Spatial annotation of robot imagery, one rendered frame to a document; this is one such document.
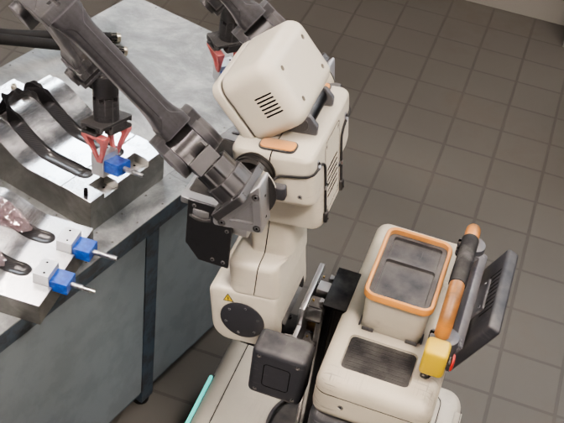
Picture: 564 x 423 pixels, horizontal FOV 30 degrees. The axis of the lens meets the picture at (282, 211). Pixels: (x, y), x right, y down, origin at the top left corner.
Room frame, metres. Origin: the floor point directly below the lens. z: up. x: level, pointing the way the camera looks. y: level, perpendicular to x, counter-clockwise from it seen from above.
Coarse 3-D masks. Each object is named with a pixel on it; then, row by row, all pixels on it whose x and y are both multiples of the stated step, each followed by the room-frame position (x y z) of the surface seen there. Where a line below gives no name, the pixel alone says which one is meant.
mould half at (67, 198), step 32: (0, 96) 2.13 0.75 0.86; (64, 96) 2.08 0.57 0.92; (0, 128) 1.91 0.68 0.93; (32, 128) 1.95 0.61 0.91; (0, 160) 1.88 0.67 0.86; (32, 160) 1.86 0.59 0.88; (160, 160) 1.95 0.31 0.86; (32, 192) 1.83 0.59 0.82; (64, 192) 1.78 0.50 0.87; (96, 192) 1.78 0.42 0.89; (128, 192) 1.85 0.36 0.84; (96, 224) 1.75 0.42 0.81
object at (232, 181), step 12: (228, 156) 1.53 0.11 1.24; (216, 168) 1.49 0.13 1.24; (228, 168) 1.50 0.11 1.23; (240, 168) 1.51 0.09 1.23; (204, 180) 1.49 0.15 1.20; (216, 180) 1.48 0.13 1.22; (228, 180) 1.48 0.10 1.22; (240, 180) 1.49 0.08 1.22; (252, 180) 1.50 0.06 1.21; (216, 192) 1.48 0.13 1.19; (228, 192) 1.47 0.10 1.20; (240, 192) 1.46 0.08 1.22; (228, 204) 1.45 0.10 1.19; (240, 204) 1.44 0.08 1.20; (216, 216) 1.45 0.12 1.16
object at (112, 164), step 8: (112, 152) 1.82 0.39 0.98; (96, 160) 1.80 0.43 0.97; (104, 160) 1.79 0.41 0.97; (112, 160) 1.80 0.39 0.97; (120, 160) 1.80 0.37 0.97; (128, 160) 1.80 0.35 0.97; (96, 168) 1.79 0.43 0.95; (104, 168) 1.79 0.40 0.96; (112, 168) 1.78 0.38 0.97; (120, 168) 1.78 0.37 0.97; (128, 168) 1.78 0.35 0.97; (104, 176) 1.78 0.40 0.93
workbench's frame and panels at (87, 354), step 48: (144, 240) 1.88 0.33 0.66; (96, 288) 1.73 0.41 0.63; (144, 288) 1.89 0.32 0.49; (192, 288) 2.07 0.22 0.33; (0, 336) 1.40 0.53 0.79; (48, 336) 1.58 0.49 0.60; (96, 336) 1.72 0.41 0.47; (144, 336) 1.89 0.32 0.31; (192, 336) 2.09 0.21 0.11; (0, 384) 1.45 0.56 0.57; (48, 384) 1.58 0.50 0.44; (96, 384) 1.72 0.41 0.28; (144, 384) 1.90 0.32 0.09
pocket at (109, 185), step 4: (100, 176) 1.83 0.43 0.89; (108, 176) 1.84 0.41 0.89; (96, 180) 1.82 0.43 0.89; (100, 180) 1.83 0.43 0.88; (104, 180) 1.84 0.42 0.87; (108, 180) 1.84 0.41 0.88; (112, 180) 1.83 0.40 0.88; (116, 180) 1.83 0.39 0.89; (92, 184) 1.81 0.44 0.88; (96, 184) 1.82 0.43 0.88; (100, 184) 1.83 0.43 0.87; (104, 184) 1.84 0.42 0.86; (108, 184) 1.84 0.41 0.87; (112, 184) 1.83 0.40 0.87; (116, 184) 1.82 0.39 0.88; (96, 188) 1.82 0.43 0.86; (100, 188) 1.82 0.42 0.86; (104, 188) 1.83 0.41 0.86; (108, 188) 1.83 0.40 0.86; (112, 188) 1.83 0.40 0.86; (116, 188) 1.82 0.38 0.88; (104, 192) 1.81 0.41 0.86; (108, 192) 1.80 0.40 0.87; (104, 196) 1.78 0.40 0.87
